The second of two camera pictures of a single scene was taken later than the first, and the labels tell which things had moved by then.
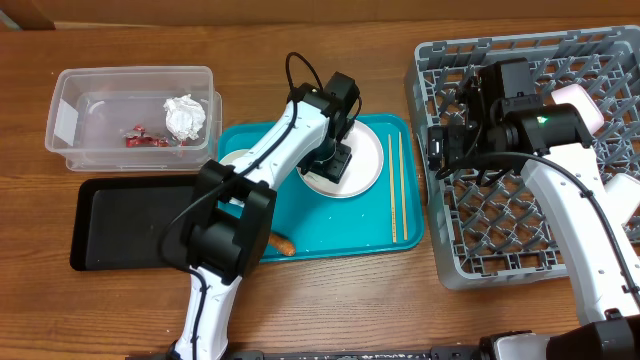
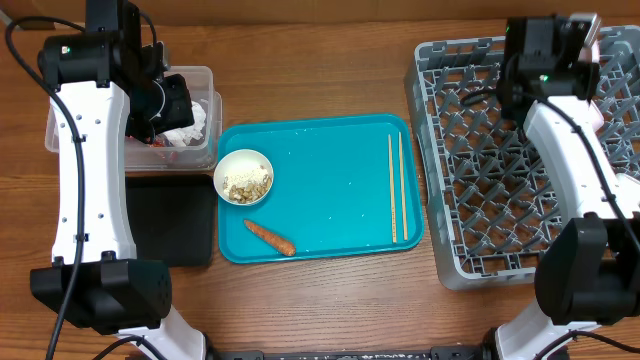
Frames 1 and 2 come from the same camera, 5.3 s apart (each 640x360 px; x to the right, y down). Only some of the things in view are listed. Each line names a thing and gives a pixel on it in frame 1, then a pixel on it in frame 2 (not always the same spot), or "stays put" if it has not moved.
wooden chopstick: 392,189 stays put
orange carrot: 284,245 stays put
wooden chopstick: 404,209 stays put
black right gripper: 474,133 -> 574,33
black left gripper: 334,170 -> 181,115
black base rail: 437,353 stays put
